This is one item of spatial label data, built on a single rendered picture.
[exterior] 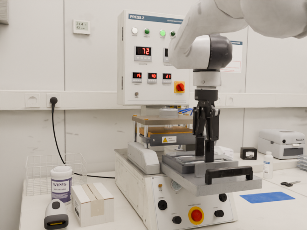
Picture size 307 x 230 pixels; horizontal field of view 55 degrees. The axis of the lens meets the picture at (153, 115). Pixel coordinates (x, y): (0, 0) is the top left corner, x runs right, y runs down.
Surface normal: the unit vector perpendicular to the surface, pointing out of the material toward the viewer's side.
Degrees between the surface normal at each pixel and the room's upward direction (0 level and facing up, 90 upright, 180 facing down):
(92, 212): 90
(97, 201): 88
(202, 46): 81
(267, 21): 139
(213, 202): 65
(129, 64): 90
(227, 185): 90
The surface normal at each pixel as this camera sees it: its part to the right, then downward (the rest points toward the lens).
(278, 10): -0.31, 0.55
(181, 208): 0.33, -0.34
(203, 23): -0.60, 0.51
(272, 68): 0.38, 0.09
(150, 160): 0.24, -0.69
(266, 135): -0.96, -0.06
